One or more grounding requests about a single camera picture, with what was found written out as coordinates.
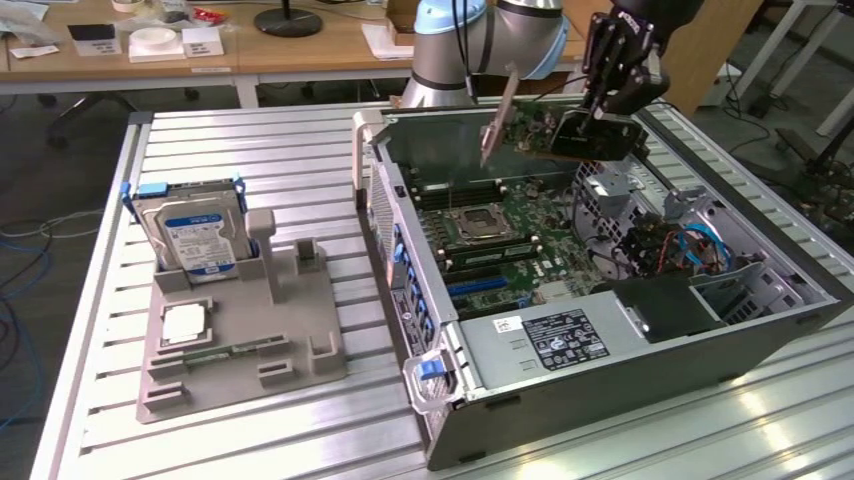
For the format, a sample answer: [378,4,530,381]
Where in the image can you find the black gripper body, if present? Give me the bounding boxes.
[610,0,707,54]

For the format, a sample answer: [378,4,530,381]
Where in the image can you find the black green graphics card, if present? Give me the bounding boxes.
[478,62,646,169]

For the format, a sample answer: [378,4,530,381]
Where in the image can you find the wooden cabinet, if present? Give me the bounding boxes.
[563,0,766,115]

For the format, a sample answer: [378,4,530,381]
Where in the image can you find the perforated metal drive cage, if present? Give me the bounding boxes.
[571,159,673,241]

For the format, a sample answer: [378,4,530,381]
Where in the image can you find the green motherboard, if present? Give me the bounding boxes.
[399,167,602,321]

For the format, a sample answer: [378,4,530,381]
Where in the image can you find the metal CPU socket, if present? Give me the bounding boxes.
[451,203,515,246]

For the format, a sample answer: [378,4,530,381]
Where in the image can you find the white paper stack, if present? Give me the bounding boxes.
[362,22,419,62]

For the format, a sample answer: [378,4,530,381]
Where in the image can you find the brown cardboard box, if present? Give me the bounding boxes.
[386,0,423,35]

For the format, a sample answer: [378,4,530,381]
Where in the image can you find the black labelled RAM stick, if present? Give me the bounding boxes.
[440,241,541,267]

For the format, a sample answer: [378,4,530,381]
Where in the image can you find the blue expansion slot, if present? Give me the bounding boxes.
[447,277,507,297]

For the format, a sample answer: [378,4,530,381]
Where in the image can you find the black plastic air shroud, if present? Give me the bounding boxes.
[590,273,730,345]

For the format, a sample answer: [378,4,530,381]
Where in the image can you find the wooden desk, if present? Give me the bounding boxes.
[0,0,602,96]

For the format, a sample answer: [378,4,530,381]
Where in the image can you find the grey metal disk bay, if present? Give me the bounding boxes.
[686,252,813,326]

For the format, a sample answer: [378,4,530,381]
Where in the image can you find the black round lamp base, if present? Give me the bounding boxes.
[252,0,324,38]

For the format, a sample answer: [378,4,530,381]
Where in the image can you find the grey power supply unit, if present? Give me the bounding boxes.
[458,291,654,392]

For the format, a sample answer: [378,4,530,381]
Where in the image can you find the open dark grey PC case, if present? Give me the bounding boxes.
[351,89,843,473]

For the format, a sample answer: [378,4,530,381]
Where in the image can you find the white box with small print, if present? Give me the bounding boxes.
[180,26,227,59]

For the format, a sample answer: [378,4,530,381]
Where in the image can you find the grey plastic parts rack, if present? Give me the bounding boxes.
[132,207,348,426]

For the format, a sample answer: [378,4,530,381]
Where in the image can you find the white flat box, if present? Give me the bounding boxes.
[127,42,187,65]

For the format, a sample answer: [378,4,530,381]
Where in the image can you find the hard disk with blue caddy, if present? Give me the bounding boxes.
[116,177,247,287]

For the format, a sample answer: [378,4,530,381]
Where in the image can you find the bare green RAM stick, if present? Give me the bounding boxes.
[154,340,279,365]

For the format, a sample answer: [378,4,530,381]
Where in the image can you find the white box with black label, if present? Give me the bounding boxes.
[66,23,124,57]

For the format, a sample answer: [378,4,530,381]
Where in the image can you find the silver CPU chip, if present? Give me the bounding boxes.
[159,305,206,346]

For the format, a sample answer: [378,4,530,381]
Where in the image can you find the white paper card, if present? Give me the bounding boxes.
[8,44,60,60]

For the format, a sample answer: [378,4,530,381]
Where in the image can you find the clear plastic bags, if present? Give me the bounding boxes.
[0,0,59,46]

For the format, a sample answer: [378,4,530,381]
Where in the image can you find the black power cable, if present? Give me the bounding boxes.
[546,73,593,99]

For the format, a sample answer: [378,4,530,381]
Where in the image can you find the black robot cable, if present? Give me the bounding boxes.
[450,0,482,105]

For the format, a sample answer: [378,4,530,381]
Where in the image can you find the white table frame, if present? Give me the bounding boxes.
[730,0,854,136]

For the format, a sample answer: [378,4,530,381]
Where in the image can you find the red thin wire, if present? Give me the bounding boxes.
[657,229,675,274]

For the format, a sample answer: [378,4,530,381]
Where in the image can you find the blue disk wire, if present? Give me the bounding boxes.
[670,224,737,274]

